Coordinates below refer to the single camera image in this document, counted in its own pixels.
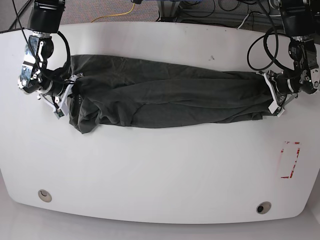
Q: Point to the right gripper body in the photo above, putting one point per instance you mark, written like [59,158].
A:
[58,103]

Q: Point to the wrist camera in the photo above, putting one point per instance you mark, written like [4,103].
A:
[61,112]
[275,109]

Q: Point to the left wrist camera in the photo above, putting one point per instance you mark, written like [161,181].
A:
[275,109]

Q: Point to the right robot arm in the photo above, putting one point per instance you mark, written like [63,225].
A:
[44,20]

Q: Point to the red tape rectangle marking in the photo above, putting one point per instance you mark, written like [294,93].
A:
[289,156]

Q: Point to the right table cable grommet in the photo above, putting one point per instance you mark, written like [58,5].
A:
[263,207]

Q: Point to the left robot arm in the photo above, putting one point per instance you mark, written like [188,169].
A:
[300,22]

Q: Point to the table cable grommet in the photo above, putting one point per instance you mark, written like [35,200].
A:
[263,207]
[45,196]

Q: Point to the left table cable grommet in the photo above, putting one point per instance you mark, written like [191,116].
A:
[45,196]

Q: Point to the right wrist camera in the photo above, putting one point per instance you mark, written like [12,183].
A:
[61,112]

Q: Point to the dark grey t-shirt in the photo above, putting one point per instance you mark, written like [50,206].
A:
[129,92]

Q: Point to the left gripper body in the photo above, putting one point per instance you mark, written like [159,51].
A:
[281,89]

